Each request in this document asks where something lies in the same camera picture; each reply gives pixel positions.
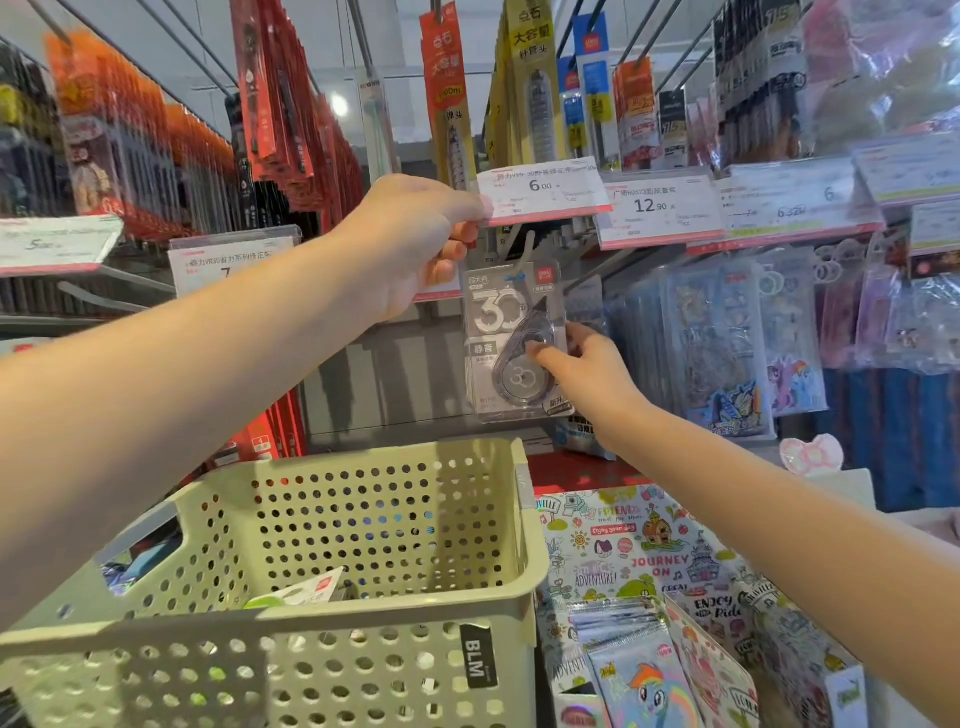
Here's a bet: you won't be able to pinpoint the orange-red correction tape packet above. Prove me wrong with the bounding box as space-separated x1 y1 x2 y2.
418 2 479 194

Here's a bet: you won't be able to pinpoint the stack of pony card packs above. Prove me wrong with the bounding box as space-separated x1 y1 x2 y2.
564 595 708 728

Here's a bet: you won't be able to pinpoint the blue item in basket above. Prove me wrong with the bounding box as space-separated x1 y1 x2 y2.
99 525 186 595

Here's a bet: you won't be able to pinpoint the pink white heart item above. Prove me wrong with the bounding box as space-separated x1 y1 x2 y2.
779 432 846 479

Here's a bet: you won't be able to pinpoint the beige perforated plastic basket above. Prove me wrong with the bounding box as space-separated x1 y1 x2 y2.
0 438 553 728

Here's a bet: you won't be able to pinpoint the row of blue packets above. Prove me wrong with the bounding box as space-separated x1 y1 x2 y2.
823 366 960 513

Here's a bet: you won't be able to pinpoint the row of red hanging packets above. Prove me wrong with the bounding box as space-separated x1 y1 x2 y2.
228 0 366 235

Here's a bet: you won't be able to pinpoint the orange hanging packet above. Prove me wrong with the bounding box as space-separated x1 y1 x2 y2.
612 57 663 172

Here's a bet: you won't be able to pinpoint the row of orange pen packets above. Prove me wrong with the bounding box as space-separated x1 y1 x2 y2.
43 30 243 243

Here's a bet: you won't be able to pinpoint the row of yellow hanging packets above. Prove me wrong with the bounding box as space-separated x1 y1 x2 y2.
483 0 569 171

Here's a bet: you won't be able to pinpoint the person's left hand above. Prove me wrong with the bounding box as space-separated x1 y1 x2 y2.
335 174 494 324

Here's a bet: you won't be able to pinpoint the white price tag red edge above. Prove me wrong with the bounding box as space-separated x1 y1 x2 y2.
0 215 126 279
906 198 960 258
476 156 614 228
168 227 303 299
851 131 960 209
688 156 887 258
595 168 726 252

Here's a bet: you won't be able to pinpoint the grey correction tape packet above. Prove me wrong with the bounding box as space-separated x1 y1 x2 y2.
460 258 576 426

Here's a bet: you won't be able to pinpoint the person's right hand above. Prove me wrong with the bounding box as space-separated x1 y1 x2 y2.
525 321 648 453

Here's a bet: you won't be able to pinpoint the person's left forearm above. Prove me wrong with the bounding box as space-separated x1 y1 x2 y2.
0 223 385 633

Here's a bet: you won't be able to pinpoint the black hanging packet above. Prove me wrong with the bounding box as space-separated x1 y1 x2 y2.
657 88 691 171

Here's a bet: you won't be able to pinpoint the row of low red packets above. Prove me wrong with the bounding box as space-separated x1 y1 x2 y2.
213 388 309 466

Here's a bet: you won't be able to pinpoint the row of dark pen packets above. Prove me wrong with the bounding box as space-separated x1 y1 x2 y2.
0 37 76 220

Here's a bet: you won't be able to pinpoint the white green packet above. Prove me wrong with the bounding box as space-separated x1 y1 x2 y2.
243 566 347 609

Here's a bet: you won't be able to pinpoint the row of black pen packets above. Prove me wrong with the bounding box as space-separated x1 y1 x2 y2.
711 0 813 168

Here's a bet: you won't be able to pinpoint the row of clear pink packets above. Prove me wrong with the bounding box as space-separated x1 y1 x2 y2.
816 240 960 378

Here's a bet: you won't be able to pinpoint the blue hanging packet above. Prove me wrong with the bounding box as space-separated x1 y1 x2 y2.
558 13 622 172

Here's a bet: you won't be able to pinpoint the clear pink plastic bags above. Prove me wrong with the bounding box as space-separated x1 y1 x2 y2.
801 0 960 155

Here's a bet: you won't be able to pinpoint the cartoon pony sticker pack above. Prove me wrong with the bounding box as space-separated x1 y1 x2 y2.
658 258 778 445
756 246 829 419

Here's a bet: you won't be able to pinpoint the clear hanging packet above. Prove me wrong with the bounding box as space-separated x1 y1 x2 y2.
357 73 400 183

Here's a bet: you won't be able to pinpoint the person's right forearm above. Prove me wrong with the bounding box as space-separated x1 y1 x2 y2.
600 396 960 725

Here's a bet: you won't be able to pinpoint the colourful cartoon display box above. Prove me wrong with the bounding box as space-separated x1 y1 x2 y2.
534 483 871 728

